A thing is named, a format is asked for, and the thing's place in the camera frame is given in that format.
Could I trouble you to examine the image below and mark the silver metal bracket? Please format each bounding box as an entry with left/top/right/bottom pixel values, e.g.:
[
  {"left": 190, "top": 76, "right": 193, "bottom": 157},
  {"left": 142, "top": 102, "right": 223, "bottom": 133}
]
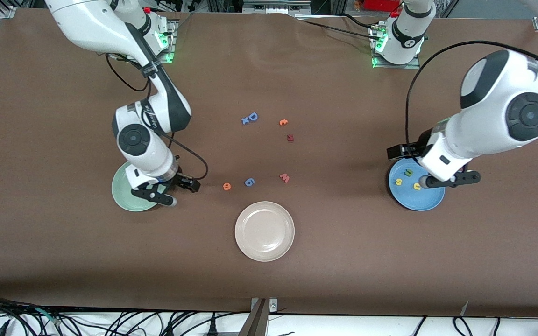
[{"left": 251, "top": 298, "right": 278, "bottom": 313}]

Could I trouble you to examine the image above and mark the silver aluminium frame beam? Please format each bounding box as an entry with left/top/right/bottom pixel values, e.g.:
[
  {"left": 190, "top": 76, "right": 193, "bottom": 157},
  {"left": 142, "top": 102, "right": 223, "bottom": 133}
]
[{"left": 242, "top": 0, "right": 312, "bottom": 14}]

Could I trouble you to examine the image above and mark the beige plate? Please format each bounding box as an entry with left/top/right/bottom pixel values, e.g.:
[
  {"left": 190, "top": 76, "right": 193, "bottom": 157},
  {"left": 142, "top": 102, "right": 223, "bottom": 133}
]
[{"left": 234, "top": 201, "right": 296, "bottom": 262}]

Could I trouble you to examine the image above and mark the black looped floor cable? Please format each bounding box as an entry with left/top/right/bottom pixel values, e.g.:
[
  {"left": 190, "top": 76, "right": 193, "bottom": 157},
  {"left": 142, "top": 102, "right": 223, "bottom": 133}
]
[{"left": 453, "top": 316, "right": 474, "bottom": 336}]

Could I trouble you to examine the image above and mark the teal floor cable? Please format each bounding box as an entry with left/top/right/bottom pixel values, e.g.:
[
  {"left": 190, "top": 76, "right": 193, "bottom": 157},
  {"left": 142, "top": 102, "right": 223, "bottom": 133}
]
[{"left": 35, "top": 307, "right": 63, "bottom": 327}]

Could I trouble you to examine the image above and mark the red box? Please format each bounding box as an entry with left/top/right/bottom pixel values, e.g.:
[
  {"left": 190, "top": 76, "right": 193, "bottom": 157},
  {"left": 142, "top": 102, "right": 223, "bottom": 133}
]
[{"left": 362, "top": 0, "right": 401, "bottom": 12}]

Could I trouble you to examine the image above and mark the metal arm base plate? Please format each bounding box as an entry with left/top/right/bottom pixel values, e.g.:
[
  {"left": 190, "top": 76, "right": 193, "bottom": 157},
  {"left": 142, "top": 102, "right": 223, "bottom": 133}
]
[
  {"left": 148, "top": 20, "right": 177, "bottom": 63},
  {"left": 371, "top": 26, "right": 421, "bottom": 70}
]

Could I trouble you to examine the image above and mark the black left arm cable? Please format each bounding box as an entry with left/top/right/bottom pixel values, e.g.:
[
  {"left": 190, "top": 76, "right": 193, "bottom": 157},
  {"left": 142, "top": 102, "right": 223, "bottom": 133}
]
[{"left": 404, "top": 41, "right": 538, "bottom": 147}]

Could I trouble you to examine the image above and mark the mint green plate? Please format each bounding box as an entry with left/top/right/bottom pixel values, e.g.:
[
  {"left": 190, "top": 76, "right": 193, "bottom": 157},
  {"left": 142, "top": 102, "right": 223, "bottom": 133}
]
[{"left": 112, "top": 161, "right": 157, "bottom": 212}]

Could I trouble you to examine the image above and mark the blue plate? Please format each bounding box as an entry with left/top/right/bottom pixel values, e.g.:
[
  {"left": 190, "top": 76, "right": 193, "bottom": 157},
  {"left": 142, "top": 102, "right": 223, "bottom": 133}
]
[{"left": 388, "top": 156, "right": 446, "bottom": 211}]

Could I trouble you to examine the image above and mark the brown table cover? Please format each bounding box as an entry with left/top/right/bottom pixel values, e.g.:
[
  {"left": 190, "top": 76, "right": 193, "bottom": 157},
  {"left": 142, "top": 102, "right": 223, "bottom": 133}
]
[{"left": 0, "top": 8, "right": 538, "bottom": 319}]

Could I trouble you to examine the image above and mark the black cable on table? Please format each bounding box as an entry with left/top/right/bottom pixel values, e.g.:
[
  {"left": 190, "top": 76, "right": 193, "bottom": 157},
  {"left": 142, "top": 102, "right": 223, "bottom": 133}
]
[{"left": 295, "top": 13, "right": 386, "bottom": 40}]

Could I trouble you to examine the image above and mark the grey metal post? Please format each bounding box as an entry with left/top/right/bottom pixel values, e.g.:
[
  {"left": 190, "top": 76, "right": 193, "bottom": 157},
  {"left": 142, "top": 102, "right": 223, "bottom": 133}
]
[{"left": 239, "top": 299, "right": 269, "bottom": 336}]

